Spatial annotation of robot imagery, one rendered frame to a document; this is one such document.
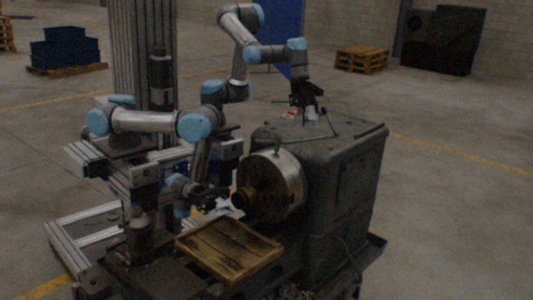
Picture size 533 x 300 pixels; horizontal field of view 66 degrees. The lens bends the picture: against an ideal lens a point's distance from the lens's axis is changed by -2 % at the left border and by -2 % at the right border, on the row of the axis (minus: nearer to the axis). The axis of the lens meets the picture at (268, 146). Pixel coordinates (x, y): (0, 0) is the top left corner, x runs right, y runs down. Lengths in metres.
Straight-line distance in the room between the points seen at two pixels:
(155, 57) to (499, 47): 10.11
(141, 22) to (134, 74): 0.24
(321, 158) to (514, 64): 9.97
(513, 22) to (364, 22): 3.79
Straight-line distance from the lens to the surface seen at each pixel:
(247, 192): 1.69
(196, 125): 1.61
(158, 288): 1.47
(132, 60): 2.11
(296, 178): 1.72
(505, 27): 11.49
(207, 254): 1.73
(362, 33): 12.67
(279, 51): 1.75
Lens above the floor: 1.94
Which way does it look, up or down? 23 degrees down
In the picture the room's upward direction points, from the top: 4 degrees clockwise
